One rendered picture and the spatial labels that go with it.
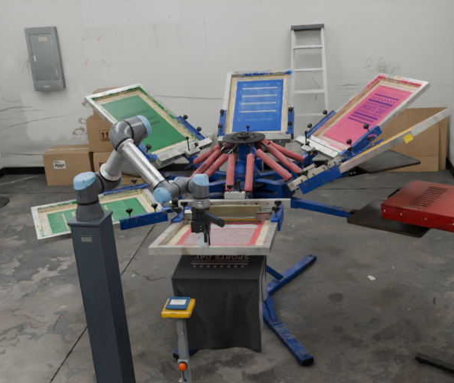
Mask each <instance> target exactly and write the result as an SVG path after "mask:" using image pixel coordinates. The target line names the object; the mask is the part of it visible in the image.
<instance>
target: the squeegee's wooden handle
mask: <svg viewBox="0 0 454 383"><path fill-rule="evenodd" d="M257 211H262V208H261V204H237V205H210V209H209V210H207V212H208V213H210V214H212V215H214V216H216V217H256V219H257Z"/></svg>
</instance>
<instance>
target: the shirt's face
mask: <svg viewBox="0 0 454 383"><path fill-rule="evenodd" d="M194 256H195V255H182V257H181V260H180V261H179V263H178V266H177V268H176V269H175V272H174V274H173V276H172V277H173V278H216V279H257V278H258V276H259V272H260V266H261V261H262V257H263V256H262V255H250V258H249V262H248V264H247V268H237V267H190V266H191V262H192V261H193V259H194Z"/></svg>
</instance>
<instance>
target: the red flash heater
mask: <svg viewBox="0 0 454 383"><path fill-rule="evenodd" d="M381 212H382V218H383V219H387V220H394V221H398V222H402V223H409V224H413V225H417V226H424V227H428V228H432V229H439V230H443V231H447V232H451V233H454V186H452V185H443V184H438V183H432V182H423V181H418V180H413V181H411V182H410V183H408V184H407V185H406V186H405V187H404V188H402V189H400V190H399V191H398V192H396V193H395V194H394V195H392V196H391V197H390V198H388V199H387V200H385V201H384V202H383V203H382V204H381Z"/></svg>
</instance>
